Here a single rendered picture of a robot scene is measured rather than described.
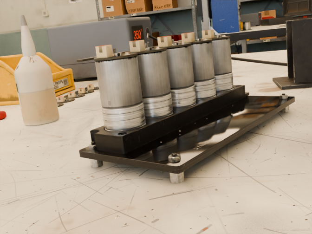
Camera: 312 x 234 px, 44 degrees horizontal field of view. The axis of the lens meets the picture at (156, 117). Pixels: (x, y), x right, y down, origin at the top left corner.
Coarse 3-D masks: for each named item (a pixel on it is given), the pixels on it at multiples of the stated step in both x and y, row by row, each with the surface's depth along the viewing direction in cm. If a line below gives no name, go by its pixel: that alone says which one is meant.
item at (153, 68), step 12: (144, 60) 23; (156, 60) 23; (144, 72) 23; (156, 72) 23; (168, 72) 24; (144, 84) 24; (156, 84) 24; (168, 84) 24; (144, 96) 24; (156, 96) 24; (168, 96) 24; (144, 108) 24; (156, 108) 24; (168, 108) 24
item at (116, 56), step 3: (114, 54) 21; (117, 54) 21; (120, 54) 21; (123, 54) 22; (132, 54) 21; (135, 54) 22; (111, 57) 21; (114, 57) 21; (117, 57) 21; (120, 57) 21; (123, 57) 21; (126, 57) 21; (96, 60) 21; (99, 60) 21
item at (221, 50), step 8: (216, 40) 29; (224, 40) 30; (216, 48) 30; (224, 48) 30; (216, 56) 30; (224, 56) 30; (216, 64) 30; (224, 64) 30; (216, 72) 30; (224, 72) 30; (232, 72) 31; (216, 80) 30; (224, 80) 30; (232, 80) 31; (216, 88) 30; (224, 88) 30; (232, 88) 31
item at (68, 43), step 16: (48, 32) 66; (64, 32) 65; (80, 32) 64; (96, 32) 63; (112, 32) 62; (128, 32) 61; (144, 32) 68; (64, 48) 66; (80, 48) 65; (112, 48) 63; (128, 48) 62; (64, 64) 66; (80, 64) 65
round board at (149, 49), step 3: (147, 48) 23; (150, 48) 23; (153, 48) 25; (162, 48) 24; (165, 48) 24; (144, 51) 23; (147, 51) 23; (150, 51) 23; (153, 51) 23; (156, 51) 23
